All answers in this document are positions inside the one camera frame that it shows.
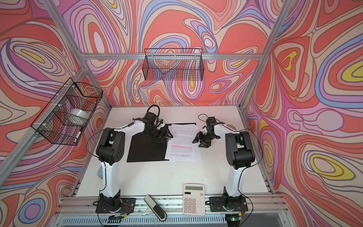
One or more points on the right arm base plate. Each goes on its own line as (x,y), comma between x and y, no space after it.
(228,204)

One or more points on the black wire basket back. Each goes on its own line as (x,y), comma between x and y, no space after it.
(173,64)

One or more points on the white desk calculator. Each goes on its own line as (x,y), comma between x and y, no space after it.
(194,199)

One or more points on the grey black stapler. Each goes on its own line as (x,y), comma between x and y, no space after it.
(156,208)

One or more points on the blue file folder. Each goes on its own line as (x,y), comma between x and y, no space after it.
(144,149)

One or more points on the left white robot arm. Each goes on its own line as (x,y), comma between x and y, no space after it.
(111,146)

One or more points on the marker pen in basket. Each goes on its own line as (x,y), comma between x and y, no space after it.
(77,136)

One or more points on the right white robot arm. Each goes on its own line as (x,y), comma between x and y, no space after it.
(240,154)

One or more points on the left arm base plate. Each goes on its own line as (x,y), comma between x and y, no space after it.
(123,206)

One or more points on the black wire basket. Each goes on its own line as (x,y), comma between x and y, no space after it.
(173,64)
(60,127)

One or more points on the printed paper files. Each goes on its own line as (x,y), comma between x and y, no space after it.
(181,148)

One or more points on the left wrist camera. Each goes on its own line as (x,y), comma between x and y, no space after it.
(160,123)

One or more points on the black wire basket left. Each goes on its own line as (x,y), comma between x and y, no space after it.
(60,127)

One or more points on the white tape roll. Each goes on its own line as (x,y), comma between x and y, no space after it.
(231,127)

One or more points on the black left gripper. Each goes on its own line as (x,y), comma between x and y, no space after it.
(161,135)

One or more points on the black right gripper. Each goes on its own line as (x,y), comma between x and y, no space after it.
(199,136)

